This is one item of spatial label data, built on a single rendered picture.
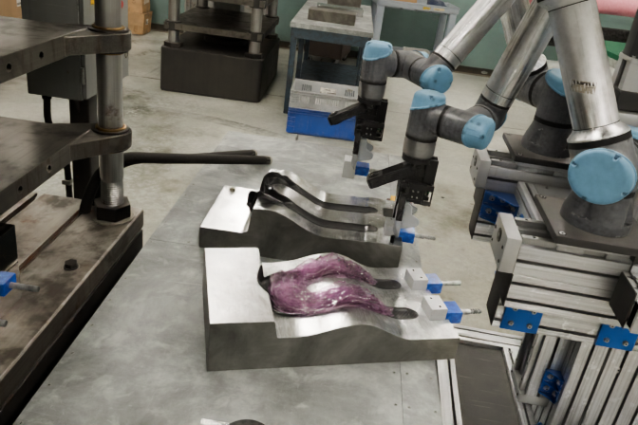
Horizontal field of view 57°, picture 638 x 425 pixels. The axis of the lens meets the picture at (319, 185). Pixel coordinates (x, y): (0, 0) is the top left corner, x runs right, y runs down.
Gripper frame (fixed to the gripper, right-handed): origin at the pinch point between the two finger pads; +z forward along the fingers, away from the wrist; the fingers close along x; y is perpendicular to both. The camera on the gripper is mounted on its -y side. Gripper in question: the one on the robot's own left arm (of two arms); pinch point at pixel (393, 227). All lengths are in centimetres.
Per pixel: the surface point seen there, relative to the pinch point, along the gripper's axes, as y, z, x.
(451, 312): 12.0, 3.5, -28.5
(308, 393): -15, 10, -51
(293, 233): -24.4, 2.6, -6.9
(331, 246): -14.8, 4.4, -6.9
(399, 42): 37, 63, 654
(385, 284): -1.4, 5.4, -18.5
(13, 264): -78, 3, -37
